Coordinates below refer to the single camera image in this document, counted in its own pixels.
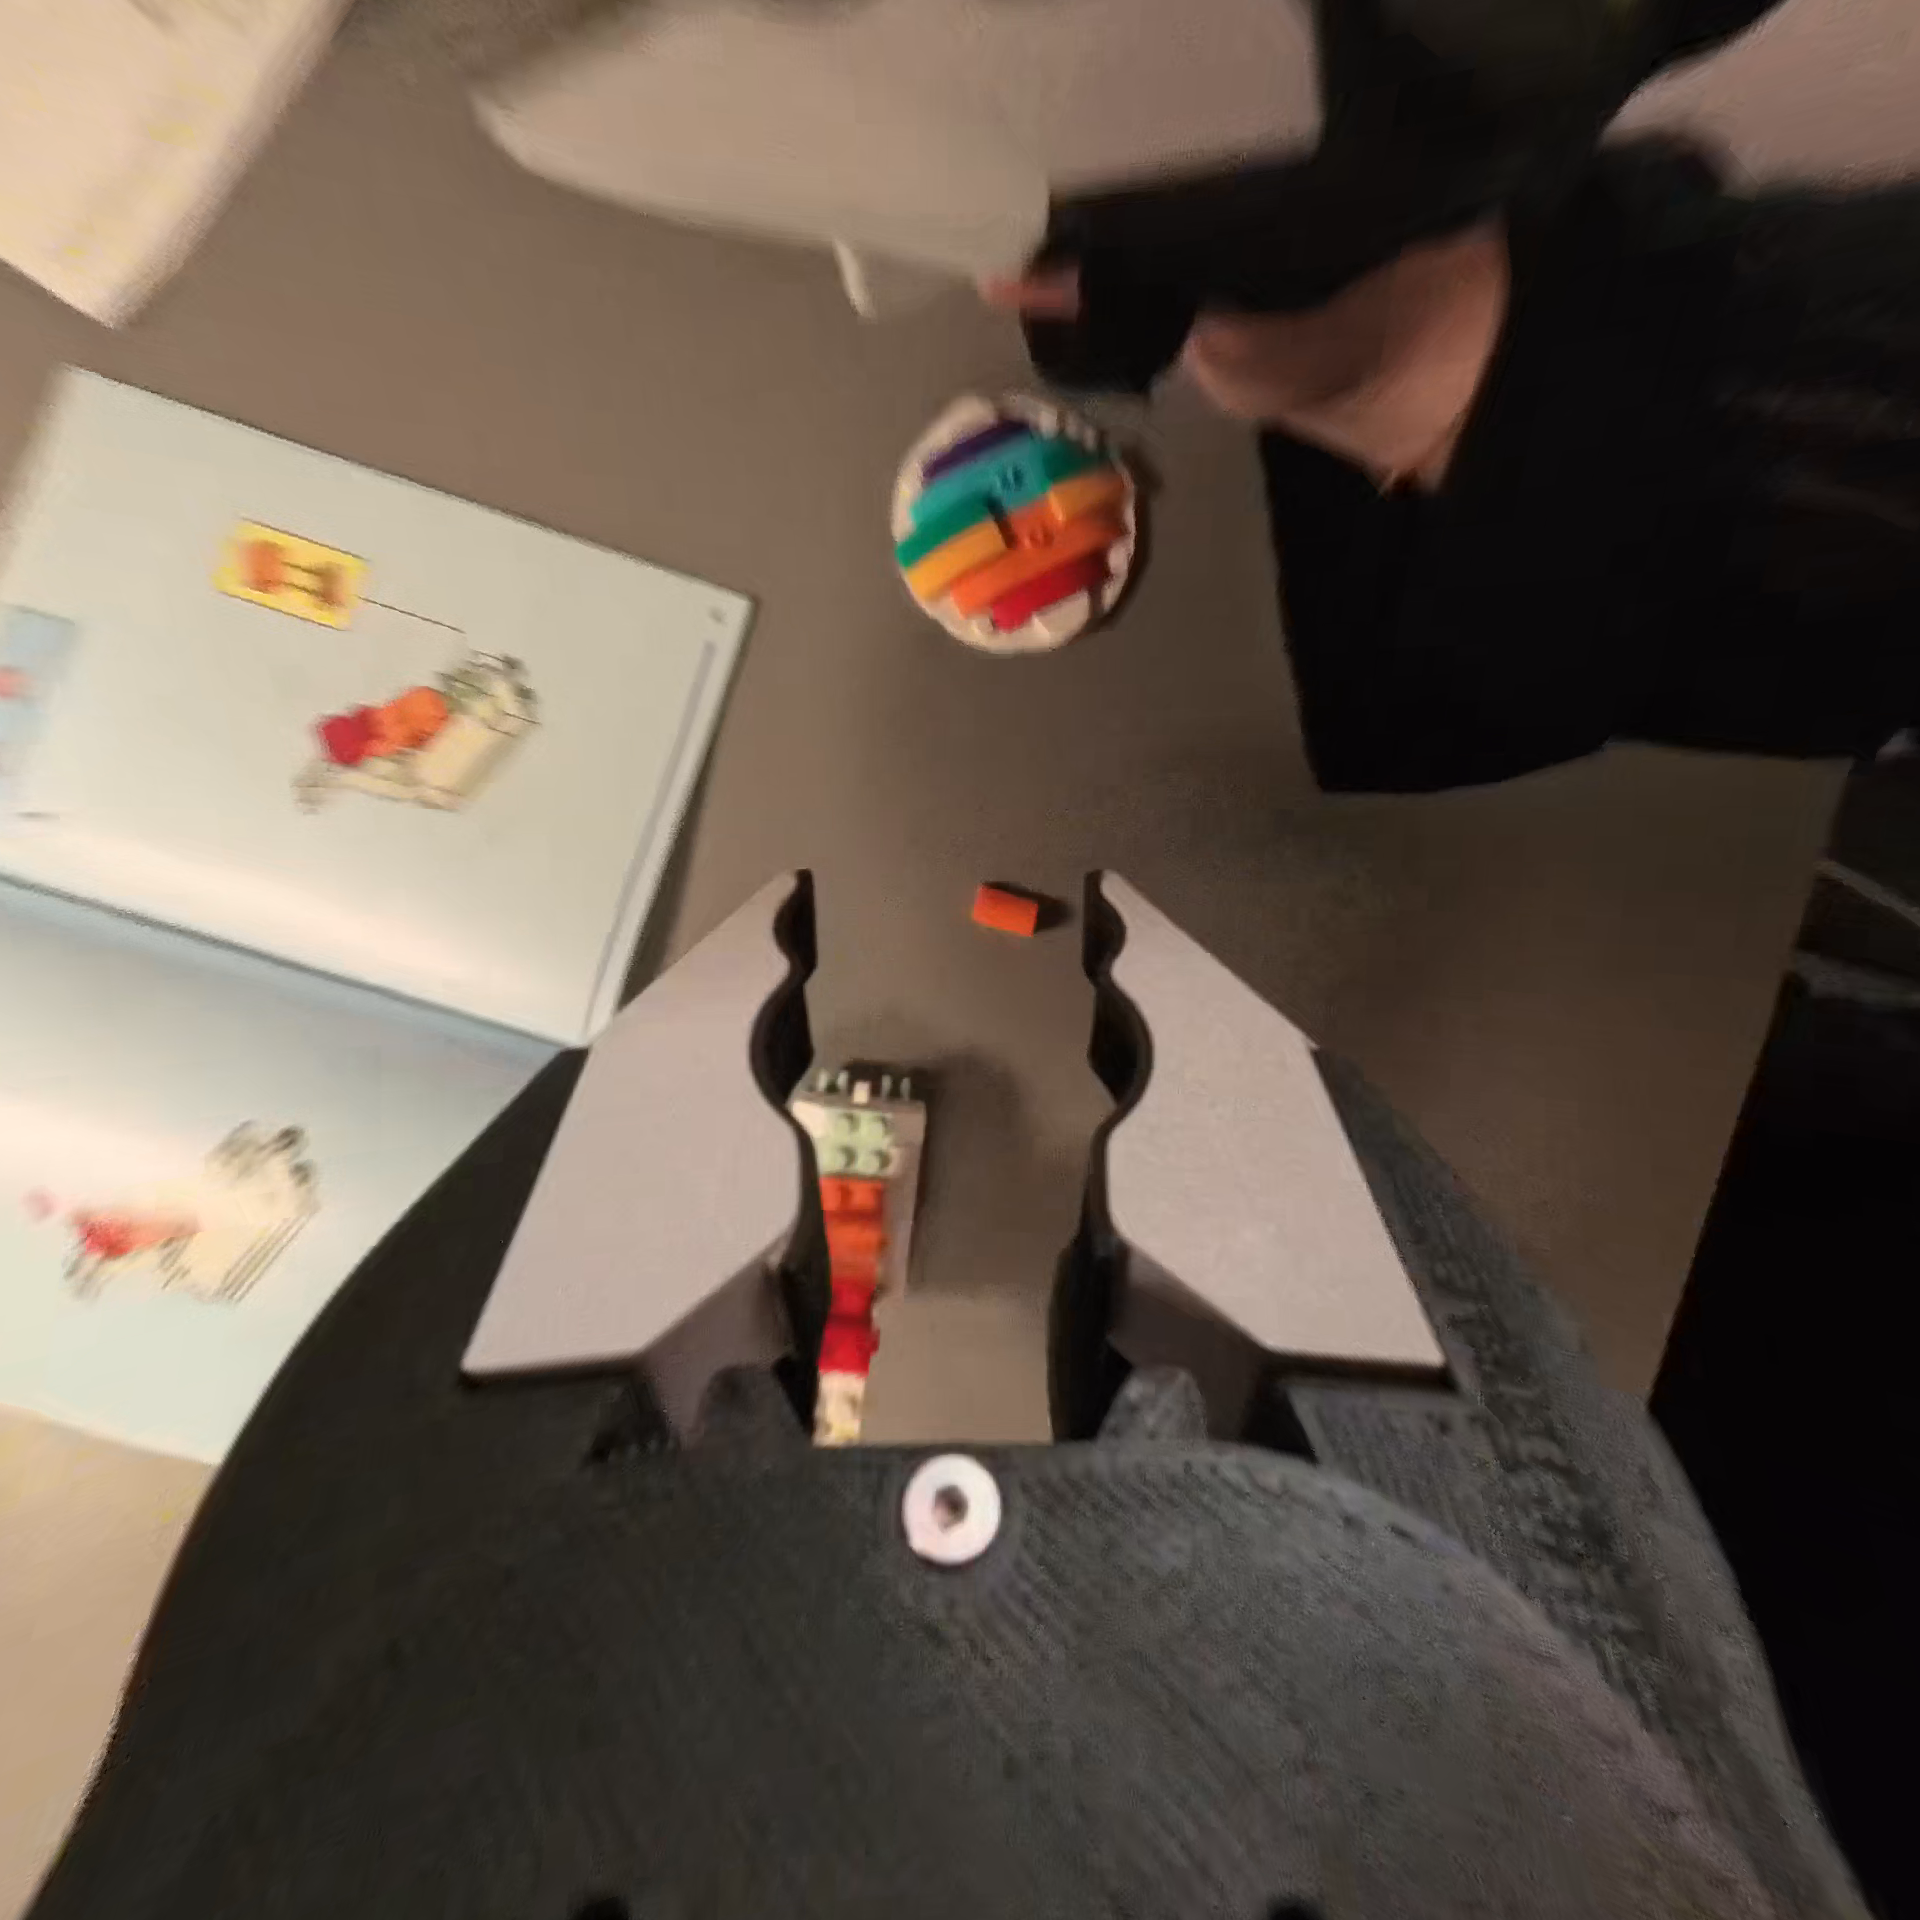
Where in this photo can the small orange lego brick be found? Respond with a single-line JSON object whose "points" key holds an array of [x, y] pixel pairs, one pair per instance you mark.
{"points": [[1017, 909]]}

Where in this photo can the person's right forearm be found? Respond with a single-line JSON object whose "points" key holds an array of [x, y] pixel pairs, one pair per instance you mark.
{"points": [[1591, 541]]}

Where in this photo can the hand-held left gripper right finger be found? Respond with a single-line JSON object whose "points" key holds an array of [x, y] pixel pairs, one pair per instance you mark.
{"points": [[1244, 1184]]}

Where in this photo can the white and red lego model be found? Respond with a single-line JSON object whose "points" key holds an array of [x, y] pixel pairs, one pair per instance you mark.
{"points": [[858, 1201]]}

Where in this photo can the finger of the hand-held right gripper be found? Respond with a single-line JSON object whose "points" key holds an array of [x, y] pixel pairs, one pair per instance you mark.
{"points": [[901, 135]]}

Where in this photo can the round rainbow lego disc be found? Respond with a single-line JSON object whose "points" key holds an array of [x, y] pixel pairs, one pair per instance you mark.
{"points": [[1013, 524]]}

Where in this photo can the small white instruction leaflet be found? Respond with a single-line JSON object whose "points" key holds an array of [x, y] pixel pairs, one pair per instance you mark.
{"points": [[121, 150]]}

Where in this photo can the person's right hand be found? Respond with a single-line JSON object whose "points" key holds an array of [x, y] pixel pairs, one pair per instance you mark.
{"points": [[1334, 374]]}

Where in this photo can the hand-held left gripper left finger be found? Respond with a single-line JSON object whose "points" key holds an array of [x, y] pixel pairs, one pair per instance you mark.
{"points": [[645, 1184]]}

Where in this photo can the lego instruction booklet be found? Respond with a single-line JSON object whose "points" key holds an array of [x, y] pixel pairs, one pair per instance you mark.
{"points": [[451, 840]]}

